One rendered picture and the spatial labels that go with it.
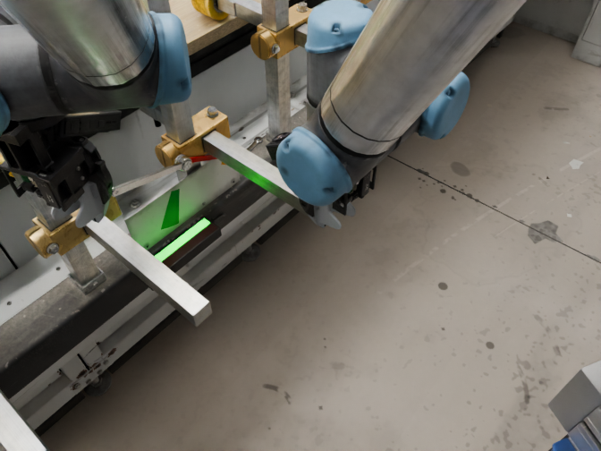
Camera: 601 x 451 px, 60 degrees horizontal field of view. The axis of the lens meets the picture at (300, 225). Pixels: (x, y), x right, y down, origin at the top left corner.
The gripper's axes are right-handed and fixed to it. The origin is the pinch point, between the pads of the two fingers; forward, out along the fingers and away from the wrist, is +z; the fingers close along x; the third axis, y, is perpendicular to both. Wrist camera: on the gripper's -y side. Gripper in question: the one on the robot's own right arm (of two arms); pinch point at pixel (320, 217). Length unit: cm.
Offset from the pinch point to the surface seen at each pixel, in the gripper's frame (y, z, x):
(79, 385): -48, 67, -39
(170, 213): -25.8, 7.3, -11.6
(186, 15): -54, -9, 21
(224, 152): -20.2, -3.7, -1.5
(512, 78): -32, 82, 188
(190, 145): -25.6, -4.2, -4.4
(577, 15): -25, 67, 238
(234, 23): -46, -7, 27
